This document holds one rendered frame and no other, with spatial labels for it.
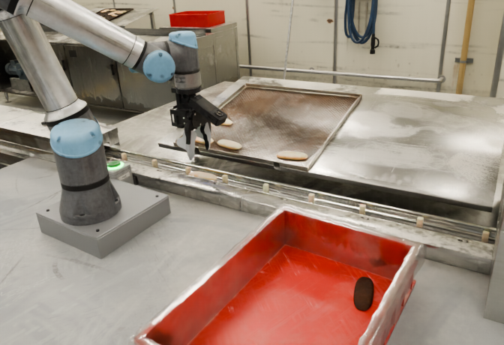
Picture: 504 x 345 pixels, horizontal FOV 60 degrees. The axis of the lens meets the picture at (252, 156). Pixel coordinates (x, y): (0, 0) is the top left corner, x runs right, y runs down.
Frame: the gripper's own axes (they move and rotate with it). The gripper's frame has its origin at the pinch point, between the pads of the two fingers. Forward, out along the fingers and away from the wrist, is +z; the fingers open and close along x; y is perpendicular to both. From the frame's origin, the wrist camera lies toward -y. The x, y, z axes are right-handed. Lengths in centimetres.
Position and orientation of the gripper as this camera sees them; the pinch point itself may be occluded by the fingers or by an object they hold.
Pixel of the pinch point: (201, 151)
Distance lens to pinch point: 134.0
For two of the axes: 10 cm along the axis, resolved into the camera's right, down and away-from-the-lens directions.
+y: -8.6, -1.6, 4.9
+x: -5.1, 3.6, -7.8
